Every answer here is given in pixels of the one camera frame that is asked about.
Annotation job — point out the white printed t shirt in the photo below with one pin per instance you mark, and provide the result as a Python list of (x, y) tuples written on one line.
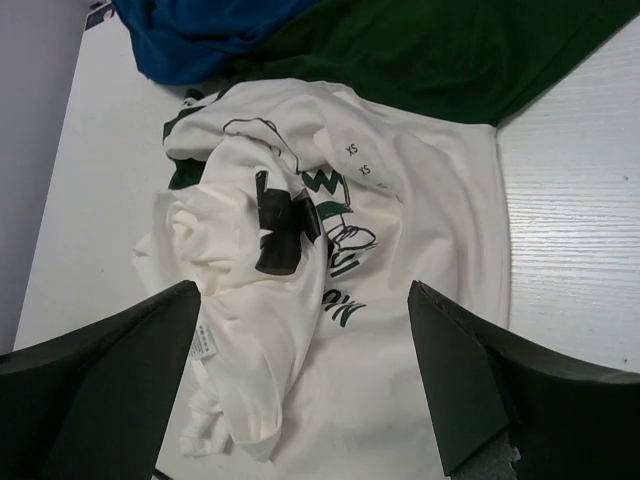
[(314, 213)]

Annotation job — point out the dark green t shirt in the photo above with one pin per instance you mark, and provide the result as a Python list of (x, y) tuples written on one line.
[(474, 62)]

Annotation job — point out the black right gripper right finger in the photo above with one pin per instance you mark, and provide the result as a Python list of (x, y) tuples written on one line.
[(504, 407)]

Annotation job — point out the blue t shirt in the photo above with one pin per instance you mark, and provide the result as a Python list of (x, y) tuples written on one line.
[(177, 43)]

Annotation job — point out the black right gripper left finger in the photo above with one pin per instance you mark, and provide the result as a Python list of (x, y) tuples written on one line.
[(95, 403)]

